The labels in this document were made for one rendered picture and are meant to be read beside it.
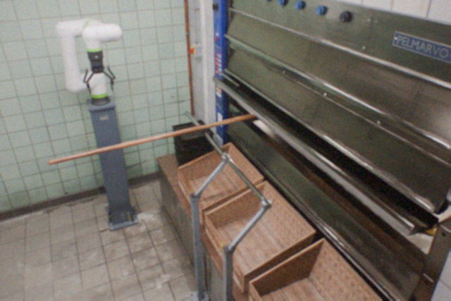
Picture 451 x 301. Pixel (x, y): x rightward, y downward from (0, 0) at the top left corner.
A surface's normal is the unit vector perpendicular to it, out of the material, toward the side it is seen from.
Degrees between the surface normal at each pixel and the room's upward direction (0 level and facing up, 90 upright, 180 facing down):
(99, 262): 0
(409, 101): 70
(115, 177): 90
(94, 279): 0
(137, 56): 90
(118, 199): 90
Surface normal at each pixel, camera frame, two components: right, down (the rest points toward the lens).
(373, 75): -0.85, -0.11
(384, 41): -0.90, 0.22
